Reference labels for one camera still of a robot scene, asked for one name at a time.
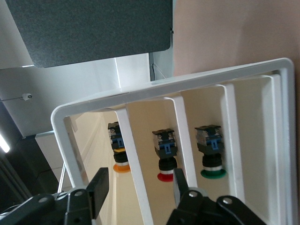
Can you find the red mushroom push button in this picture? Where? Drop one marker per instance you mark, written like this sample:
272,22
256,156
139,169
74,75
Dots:
164,145

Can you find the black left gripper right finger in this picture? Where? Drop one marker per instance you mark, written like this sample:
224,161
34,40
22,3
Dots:
181,187

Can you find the dark grey felt panel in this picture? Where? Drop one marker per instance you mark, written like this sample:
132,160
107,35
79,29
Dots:
93,28

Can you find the brown table cover mat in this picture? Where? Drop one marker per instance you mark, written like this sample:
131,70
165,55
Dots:
234,30

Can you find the white security camera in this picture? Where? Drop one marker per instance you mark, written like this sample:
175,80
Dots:
27,96

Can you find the white compartment tray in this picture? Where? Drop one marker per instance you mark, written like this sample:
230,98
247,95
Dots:
187,79

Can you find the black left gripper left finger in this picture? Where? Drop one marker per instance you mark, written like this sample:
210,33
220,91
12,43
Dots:
99,187

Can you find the ceiling light strip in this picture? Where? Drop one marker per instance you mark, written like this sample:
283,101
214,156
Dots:
3,143

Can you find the green mushroom push button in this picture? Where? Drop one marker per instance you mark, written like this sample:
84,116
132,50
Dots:
211,145

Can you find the orange mushroom push button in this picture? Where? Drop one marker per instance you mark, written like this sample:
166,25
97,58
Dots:
120,168

